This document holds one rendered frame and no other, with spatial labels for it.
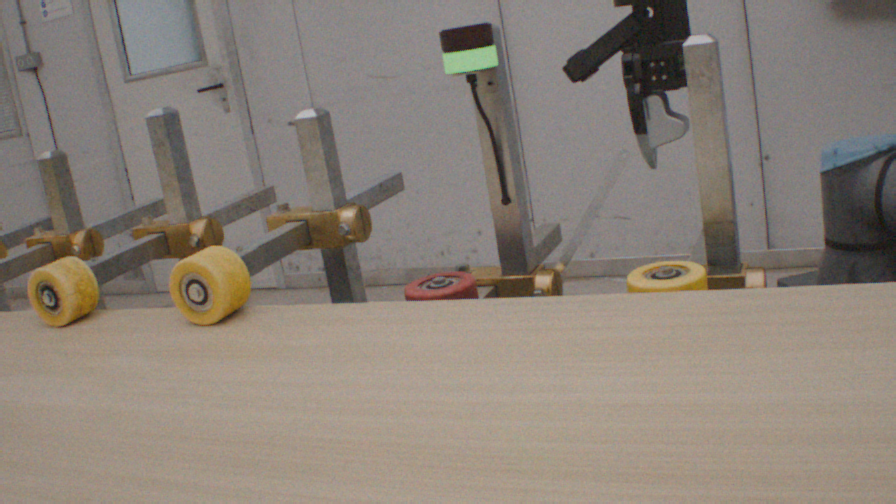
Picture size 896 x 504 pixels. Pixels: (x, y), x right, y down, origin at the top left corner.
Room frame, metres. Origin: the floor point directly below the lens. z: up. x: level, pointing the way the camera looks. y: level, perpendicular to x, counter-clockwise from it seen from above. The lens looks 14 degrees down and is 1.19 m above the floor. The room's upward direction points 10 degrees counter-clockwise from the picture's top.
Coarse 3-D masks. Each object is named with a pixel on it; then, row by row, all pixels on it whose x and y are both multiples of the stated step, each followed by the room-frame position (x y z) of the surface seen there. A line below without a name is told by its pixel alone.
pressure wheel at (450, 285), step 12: (432, 276) 0.98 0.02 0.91; (444, 276) 0.98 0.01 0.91; (456, 276) 0.97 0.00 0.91; (468, 276) 0.96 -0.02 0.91; (408, 288) 0.95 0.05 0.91; (420, 288) 0.95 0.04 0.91; (432, 288) 0.95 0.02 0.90; (444, 288) 0.93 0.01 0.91; (456, 288) 0.92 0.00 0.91; (468, 288) 0.93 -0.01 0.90; (408, 300) 0.94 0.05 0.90; (420, 300) 0.92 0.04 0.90; (432, 300) 0.92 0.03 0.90
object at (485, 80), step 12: (480, 24) 1.00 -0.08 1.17; (468, 48) 1.00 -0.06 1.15; (468, 72) 1.01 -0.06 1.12; (480, 72) 1.00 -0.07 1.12; (492, 72) 1.04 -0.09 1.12; (480, 84) 1.05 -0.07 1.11; (492, 84) 1.04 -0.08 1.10; (480, 108) 1.02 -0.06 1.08; (492, 132) 1.04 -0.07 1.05; (492, 144) 1.04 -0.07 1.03; (504, 192) 1.04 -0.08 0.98; (504, 204) 1.05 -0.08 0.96
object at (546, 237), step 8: (544, 224) 1.32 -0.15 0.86; (552, 224) 1.31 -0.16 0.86; (536, 232) 1.28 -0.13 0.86; (544, 232) 1.27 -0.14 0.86; (552, 232) 1.28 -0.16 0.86; (560, 232) 1.31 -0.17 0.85; (536, 240) 1.24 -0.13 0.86; (544, 240) 1.24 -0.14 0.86; (552, 240) 1.28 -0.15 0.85; (560, 240) 1.31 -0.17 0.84; (536, 248) 1.21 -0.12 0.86; (544, 248) 1.24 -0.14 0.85; (552, 248) 1.27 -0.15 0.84; (536, 256) 1.20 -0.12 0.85; (544, 256) 1.23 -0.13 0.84; (480, 288) 1.06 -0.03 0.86; (488, 288) 1.05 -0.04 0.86; (480, 296) 1.02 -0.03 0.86; (488, 296) 1.03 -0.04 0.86; (496, 296) 1.05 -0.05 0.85
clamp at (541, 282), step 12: (540, 264) 1.08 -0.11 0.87; (480, 276) 1.07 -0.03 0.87; (492, 276) 1.06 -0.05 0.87; (504, 276) 1.06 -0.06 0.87; (516, 276) 1.05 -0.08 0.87; (528, 276) 1.04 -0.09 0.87; (540, 276) 1.04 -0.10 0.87; (552, 276) 1.04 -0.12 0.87; (504, 288) 1.05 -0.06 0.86; (516, 288) 1.04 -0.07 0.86; (528, 288) 1.04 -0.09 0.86; (540, 288) 1.03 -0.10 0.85; (552, 288) 1.03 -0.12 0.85
